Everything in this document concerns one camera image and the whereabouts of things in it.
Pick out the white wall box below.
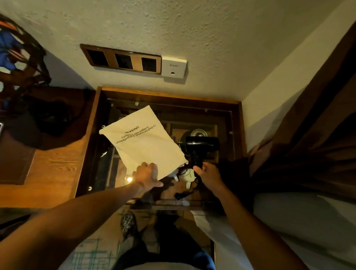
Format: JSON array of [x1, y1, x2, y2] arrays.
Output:
[[161, 56, 187, 79]]

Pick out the round metal object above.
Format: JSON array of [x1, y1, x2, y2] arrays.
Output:
[[179, 129, 210, 152]]

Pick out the blue jeans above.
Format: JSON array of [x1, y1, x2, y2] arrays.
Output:
[[112, 211, 216, 270]]

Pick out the black hair dryer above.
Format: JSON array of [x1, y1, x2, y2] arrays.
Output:
[[177, 136, 220, 178]]

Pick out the wooden triple socket panel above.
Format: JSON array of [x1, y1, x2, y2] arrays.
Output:
[[80, 43, 162, 75]]

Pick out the white plug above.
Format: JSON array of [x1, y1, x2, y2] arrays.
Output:
[[171, 168, 197, 190]]

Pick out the wooden glass-top cabinet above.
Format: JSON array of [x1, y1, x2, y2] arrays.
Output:
[[75, 86, 248, 210]]

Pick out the white bed sheet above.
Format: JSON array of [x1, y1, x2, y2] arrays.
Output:
[[191, 191, 356, 270]]

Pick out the person's right forearm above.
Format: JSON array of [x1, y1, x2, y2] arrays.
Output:
[[214, 185, 310, 270]]

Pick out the person's left hand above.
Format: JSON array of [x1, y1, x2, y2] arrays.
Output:
[[132, 162, 164, 192]]

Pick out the green patterned rug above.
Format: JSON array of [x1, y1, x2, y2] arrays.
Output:
[[59, 236, 123, 270]]

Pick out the brown curtain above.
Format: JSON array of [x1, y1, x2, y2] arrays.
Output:
[[247, 21, 356, 201]]

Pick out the patterned shoe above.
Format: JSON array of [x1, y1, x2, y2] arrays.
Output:
[[120, 213, 139, 240]]

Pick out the stained glass lamp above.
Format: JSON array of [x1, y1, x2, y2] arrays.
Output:
[[0, 14, 52, 112]]

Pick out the white cloth bag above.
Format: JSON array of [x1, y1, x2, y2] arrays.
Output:
[[99, 105, 189, 181]]

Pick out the wooden desk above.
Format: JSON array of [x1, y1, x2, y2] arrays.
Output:
[[0, 86, 101, 209]]

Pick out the person's left forearm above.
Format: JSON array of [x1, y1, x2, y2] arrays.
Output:
[[0, 184, 146, 270]]

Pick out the person's right hand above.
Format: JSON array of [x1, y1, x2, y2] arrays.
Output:
[[193, 162, 226, 196]]

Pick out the black hair dryer cord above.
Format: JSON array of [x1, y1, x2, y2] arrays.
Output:
[[174, 164, 202, 201]]

